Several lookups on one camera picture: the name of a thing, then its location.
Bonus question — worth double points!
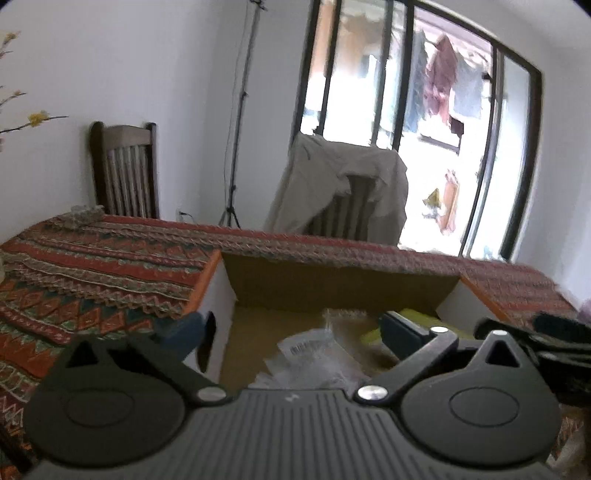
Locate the patterned red green tablecloth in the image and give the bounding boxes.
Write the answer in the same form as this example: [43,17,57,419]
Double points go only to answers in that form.
[0,213,591,480]

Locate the clear snack packet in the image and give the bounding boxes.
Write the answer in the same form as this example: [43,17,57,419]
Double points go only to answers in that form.
[252,314,371,391]

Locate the black light stand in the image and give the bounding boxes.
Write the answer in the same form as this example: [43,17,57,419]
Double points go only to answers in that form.
[218,0,269,228]

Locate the dark wooden chair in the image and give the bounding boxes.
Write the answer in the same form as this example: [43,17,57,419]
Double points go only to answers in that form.
[307,177,376,241]
[90,121,160,220]

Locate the blue hanging garment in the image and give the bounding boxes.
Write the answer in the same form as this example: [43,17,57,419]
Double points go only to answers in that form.
[405,30,428,133]

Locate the maroon hanging garment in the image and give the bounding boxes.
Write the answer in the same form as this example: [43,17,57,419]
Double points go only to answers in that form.
[425,34,459,126]

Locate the orange pumpkin print cardboard box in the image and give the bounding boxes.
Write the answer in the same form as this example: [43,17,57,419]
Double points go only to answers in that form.
[187,249,514,398]

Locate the grey fuzzy clump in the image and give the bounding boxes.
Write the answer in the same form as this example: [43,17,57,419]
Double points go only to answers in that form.
[60,206,105,230]

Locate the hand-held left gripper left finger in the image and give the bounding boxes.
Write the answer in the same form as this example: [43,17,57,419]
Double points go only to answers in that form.
[58,313,234,408]

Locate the beige garment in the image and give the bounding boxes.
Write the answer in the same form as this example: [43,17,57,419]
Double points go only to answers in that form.
[264,133,410,243]

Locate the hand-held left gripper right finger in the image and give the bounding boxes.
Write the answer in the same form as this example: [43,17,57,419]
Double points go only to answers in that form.
[355,311,541,408]

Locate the pale blue hanging shirt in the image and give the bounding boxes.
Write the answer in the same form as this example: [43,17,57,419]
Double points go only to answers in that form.
[455,55,484,119]

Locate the black framed glass door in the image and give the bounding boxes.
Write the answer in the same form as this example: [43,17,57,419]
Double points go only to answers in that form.
[290,0,544,264]

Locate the yellow flower branches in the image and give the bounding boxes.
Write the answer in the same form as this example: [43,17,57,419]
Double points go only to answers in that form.
[0,30,70,153]

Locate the green snack packet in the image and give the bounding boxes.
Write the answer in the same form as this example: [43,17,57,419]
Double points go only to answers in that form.
[362,308,437,345]

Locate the orange upright object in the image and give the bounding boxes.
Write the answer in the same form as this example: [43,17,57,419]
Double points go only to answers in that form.
[438,170,461,236]

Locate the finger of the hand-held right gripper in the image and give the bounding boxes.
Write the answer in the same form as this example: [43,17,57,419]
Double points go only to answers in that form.
[531,346,591,408]
[475,313,591,346]

